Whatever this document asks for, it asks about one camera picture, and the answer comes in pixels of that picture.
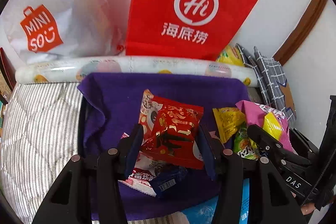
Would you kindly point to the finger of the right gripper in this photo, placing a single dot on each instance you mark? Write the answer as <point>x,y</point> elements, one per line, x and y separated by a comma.
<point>274,148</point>

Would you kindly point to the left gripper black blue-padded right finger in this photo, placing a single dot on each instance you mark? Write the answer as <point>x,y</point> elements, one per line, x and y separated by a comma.
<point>270,200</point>

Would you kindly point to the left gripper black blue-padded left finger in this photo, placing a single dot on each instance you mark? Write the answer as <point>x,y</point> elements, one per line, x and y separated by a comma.
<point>69,198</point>

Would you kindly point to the bright pink snack bag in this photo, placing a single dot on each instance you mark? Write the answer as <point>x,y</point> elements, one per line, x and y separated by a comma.
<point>271,120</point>

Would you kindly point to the gold yellow snack packet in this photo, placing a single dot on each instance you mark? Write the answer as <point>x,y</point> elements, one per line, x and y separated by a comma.
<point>228,121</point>

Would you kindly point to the red white strawberry snack bag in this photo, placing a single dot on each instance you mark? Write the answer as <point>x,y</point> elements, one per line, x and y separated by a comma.
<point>145,170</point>

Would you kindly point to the dark blue snack packet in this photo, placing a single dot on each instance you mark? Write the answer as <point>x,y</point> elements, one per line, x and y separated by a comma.
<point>168,178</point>

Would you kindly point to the red gold snack packet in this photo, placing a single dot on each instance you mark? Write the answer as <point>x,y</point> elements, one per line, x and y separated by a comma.
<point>172,138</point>

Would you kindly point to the person's right hand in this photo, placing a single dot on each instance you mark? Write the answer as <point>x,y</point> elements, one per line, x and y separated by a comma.
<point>306,207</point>

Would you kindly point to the grey plaid star cushion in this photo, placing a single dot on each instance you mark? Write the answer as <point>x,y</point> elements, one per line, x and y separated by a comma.
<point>272,81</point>

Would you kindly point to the blue tissue pack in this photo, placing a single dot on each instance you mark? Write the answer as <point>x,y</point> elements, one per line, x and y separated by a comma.
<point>204,212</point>

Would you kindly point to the striped grey quilt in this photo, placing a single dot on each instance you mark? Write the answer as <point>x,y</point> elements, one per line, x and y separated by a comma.
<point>40,134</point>

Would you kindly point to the purple cloth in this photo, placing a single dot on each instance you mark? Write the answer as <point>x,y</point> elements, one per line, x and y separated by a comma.
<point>114,101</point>

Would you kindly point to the yellow snack bag behind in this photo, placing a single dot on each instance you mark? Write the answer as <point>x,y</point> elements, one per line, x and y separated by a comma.
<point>230,55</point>

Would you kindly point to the pink triangular snack packet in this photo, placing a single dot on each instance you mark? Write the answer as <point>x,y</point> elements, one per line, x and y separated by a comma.
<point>148,113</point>

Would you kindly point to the rolled white patterned mat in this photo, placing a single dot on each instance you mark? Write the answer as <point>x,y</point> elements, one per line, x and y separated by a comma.
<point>75,70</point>

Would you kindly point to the brown patterned book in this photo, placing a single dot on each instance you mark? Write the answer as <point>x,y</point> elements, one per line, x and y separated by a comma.
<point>8,81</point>

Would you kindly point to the red Haidilao paper bag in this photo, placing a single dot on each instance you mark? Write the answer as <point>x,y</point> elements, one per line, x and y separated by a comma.
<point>196,29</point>

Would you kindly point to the white Miniso plastic bag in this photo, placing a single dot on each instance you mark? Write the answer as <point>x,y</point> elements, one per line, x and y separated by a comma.
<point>45,30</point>

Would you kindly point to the brown wooden door frame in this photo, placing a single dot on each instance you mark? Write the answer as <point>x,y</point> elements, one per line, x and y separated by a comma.
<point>301,31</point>

